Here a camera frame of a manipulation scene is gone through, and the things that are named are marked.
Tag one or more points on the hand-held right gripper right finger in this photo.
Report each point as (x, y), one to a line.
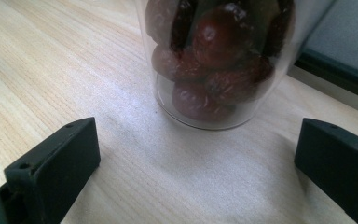
(341, 161)

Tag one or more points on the heap of red dates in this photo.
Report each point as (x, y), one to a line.
(220, 40)

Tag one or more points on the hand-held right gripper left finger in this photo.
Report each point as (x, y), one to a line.
(56, 168)

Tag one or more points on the glass jar of red dates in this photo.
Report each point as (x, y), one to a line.
(164, 102)

